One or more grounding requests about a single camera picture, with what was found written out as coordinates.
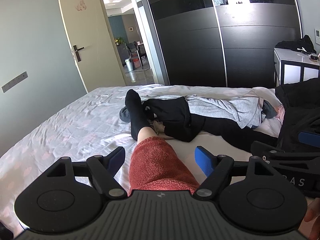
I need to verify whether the white bedside cabinet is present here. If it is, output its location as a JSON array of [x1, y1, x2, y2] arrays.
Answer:
[[274, 48, 319, 87]]

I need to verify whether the dark grey crumpled garment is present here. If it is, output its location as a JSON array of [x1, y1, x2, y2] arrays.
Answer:
[[119, 107, 131, 123]]

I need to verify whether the black jacket on bed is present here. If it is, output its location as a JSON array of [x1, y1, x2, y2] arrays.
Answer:
[[275, 78, 319, 153]]

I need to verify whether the cream bedroom door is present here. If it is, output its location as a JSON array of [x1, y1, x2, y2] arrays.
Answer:
[[58, 0, 125, 92]]

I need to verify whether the person's left leg black sock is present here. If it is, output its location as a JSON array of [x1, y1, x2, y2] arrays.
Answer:
[[125, 89, 201, 197]]

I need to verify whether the pink dotted bed sheet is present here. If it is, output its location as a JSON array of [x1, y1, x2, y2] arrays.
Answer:
[[1, 84, 281, 237]]

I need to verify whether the black garment pile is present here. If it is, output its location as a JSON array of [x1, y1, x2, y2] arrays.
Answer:
[[143, 96, 253, 143]]

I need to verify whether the black sliding wardrobe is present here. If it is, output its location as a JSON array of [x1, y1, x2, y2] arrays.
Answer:
[[148, 0, 301, 88]]

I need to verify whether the grey black raglan shirt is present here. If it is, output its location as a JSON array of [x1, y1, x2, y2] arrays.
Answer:
[[185, 96, 263, 128]]

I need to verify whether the person's right hand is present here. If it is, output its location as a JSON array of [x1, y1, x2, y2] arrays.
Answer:
[[299, 198, 320, 240]]

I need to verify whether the white trash bin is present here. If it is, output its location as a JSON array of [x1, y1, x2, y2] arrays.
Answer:
[[125, 58, 135, 72]]

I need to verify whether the grey wall switch panel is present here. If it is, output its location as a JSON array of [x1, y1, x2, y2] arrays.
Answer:
[[2, 72, 28, 93]]

